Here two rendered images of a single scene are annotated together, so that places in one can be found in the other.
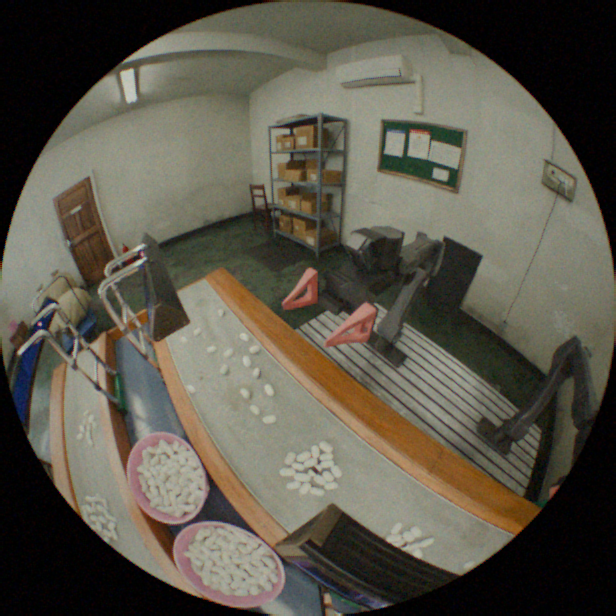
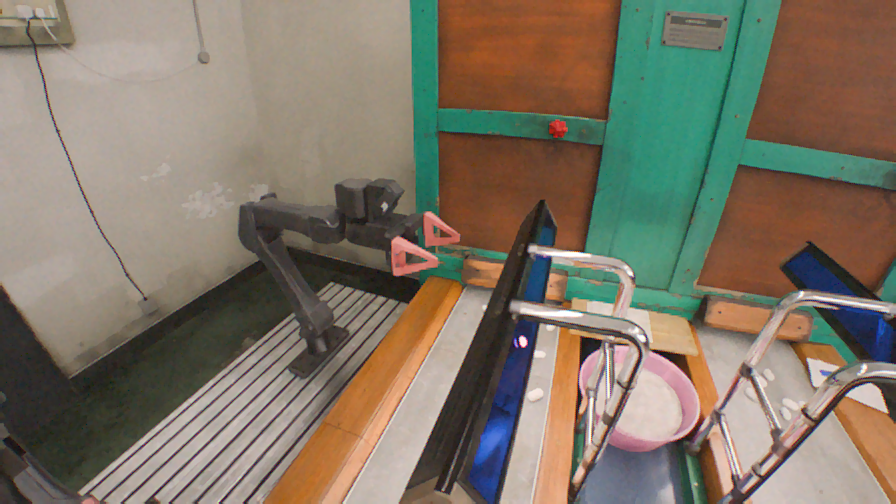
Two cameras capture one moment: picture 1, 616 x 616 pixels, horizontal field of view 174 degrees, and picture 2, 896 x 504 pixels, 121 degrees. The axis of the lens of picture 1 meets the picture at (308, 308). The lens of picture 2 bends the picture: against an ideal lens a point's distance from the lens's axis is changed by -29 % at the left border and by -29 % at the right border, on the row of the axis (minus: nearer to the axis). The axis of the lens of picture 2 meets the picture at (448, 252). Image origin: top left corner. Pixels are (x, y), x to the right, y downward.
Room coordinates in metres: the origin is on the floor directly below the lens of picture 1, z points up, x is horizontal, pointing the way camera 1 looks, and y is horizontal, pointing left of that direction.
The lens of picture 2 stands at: (-0.01, 0.11, 1.36)
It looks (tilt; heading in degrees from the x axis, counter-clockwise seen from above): 29 degrees down; 242
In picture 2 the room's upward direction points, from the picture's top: straight up
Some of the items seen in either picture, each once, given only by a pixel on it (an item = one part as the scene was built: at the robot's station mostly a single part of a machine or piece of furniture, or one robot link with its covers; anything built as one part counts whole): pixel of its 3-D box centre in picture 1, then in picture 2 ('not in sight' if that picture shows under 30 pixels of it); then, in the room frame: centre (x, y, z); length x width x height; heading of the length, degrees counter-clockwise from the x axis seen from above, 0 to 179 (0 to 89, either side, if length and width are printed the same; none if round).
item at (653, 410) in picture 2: not in sight; (631, 404); (-0.60, -0.12, 0.71); 0.22 x 0.22 x 0.06
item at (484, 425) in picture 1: (501, 433); (317, 340); (-0.01, -0.67, 0.71); 0.20 x 0.07 x 0.08; 40
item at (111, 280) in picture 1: (152, 318); not in sight; (0.38, 0.52, 0.90); 0.20 x 0.19 x 0.45; 43
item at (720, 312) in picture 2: not in sight; (756, 318); (-1.03, -0.05, 0.83); 0.30 x 0.06 x 0.07; 133
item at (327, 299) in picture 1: (311, 298); not in sight; (0.26, -0.01, 1.07); 0.09 x 0.07 x 0.07; 130
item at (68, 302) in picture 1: (70, 310); not in sight; (0.94, 3.03, 0.40); 0.74 x 0.56 x 0.38; 40
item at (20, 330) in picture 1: (18, 334); not in sight; (0.28, 5.88, 0.32); 0.42 x 0.42 x 0.64; 40
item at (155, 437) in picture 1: (171, 478); not in sight; (-0.07, 0.37, 0.72); 0.27 x 0.27 x 0.10
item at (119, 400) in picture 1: (73, 371); not in sight; (0.10, 0.81, 0.90); 0.20 x 0.19 x 0.45; 43
